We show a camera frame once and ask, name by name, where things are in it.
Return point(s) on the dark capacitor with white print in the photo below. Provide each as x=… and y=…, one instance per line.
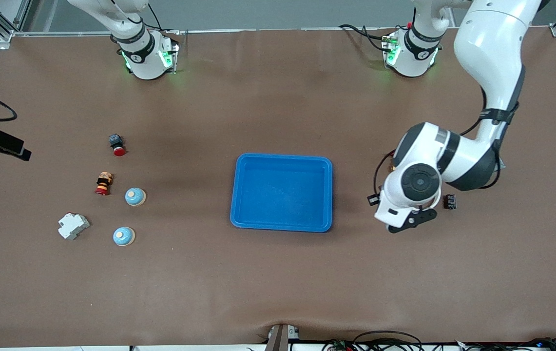
x=450, y=202

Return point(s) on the light blue desk bell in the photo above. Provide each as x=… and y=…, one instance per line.
x=135, y=196
x=124, y=236

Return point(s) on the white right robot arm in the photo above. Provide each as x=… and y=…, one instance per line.
x=146, y=53

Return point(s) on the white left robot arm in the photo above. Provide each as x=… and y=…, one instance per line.
x=492, y=48

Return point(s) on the blue plastic tray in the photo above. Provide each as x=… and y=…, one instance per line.
x=278, y=195

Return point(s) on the red emergency button orange base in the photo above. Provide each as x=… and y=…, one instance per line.
x=104, y=184

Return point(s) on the white circuit breaker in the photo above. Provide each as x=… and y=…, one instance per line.
x=73, y=226

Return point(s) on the red push button blue base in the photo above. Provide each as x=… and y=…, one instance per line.
x=117, y=145

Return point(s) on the brown table mat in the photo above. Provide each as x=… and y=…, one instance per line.
x=161, y=292

